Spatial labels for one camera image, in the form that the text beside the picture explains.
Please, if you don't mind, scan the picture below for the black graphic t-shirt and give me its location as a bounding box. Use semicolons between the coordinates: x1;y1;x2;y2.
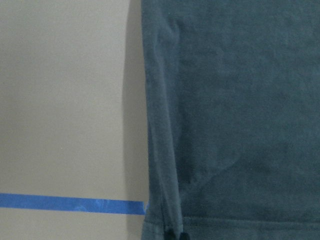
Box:
141;0;320;240

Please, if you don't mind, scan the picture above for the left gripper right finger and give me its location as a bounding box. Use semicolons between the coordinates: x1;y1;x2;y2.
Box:
179;232;189;240

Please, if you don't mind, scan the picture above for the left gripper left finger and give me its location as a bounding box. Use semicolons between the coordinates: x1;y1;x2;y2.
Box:
164;228;175;240

